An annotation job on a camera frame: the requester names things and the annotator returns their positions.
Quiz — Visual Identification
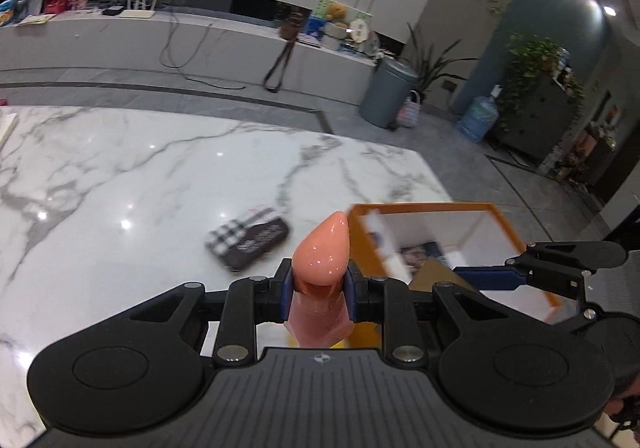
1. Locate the white TV console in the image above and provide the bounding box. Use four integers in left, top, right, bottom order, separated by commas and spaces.
0, 0, 401, 106

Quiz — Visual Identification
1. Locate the plaid glasses case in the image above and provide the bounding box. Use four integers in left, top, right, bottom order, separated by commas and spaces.
205, 207, 292, 273

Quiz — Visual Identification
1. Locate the green printed box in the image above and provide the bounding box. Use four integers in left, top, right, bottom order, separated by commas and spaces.
315, 0, 373, 23

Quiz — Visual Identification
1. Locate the gold cardboard box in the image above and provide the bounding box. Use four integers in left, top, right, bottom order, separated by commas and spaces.
409, 257, 478, 291

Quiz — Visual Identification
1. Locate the dark cabinet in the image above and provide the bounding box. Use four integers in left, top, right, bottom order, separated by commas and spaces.
492, 72, 576, 161

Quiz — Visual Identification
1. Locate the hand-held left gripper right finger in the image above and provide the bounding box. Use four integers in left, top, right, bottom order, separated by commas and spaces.
345, 259, 511, 364

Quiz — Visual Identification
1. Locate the pink cone-cap bottle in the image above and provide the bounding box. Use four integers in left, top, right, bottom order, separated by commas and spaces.
284, 210, 353, 349

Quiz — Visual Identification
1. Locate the woven pastel basket bag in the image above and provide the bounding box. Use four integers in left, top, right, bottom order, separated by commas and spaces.
396, 90, 422, 129

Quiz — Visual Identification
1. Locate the black cable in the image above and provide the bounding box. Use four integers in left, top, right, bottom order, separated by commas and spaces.
159, 10, 246, 91

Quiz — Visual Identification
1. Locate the brown strap bag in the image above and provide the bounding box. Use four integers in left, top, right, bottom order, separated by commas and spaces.
262, 12, 305, 93

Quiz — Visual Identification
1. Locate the illustrated card box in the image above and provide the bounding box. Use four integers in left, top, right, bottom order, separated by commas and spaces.
400, 240, 453, 273

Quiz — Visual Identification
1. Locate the white router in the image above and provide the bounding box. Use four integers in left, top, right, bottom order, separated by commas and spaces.
122, 0, 163, 19

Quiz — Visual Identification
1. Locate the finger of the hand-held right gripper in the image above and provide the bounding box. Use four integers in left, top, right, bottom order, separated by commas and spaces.
454, 240, 628, 301

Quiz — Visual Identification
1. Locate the trailing pothos plant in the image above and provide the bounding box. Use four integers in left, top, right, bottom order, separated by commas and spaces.
500, 30, 583, 129

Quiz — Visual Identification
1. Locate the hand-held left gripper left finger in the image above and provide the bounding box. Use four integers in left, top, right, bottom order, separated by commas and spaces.
127, 258, 294, 369

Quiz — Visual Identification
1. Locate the blue water jug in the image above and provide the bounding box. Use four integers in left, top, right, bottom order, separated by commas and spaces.
456, 85, 501, 143

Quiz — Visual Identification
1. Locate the grey pedal trash can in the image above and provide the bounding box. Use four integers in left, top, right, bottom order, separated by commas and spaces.
359, 56, 421, 129

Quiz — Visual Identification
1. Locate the orange cardboard box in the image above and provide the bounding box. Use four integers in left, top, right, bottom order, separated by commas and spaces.
346, 202, 572, 349

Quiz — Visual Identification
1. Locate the long-leaf potted plant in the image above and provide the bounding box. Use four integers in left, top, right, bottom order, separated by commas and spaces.
400, 22, 478, 101

